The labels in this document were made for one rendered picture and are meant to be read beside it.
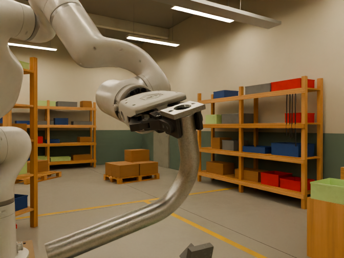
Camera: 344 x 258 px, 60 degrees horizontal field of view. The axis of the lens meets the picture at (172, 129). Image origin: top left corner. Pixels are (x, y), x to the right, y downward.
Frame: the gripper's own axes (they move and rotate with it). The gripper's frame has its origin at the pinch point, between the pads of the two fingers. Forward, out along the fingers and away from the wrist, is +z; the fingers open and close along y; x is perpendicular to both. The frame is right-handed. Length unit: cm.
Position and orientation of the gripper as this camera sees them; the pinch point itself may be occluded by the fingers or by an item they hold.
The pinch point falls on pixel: (182, 121)
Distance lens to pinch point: 45.0
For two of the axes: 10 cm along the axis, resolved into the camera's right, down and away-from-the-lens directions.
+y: 8.5, -3.0, 4.4
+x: 1.6, 9.3, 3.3
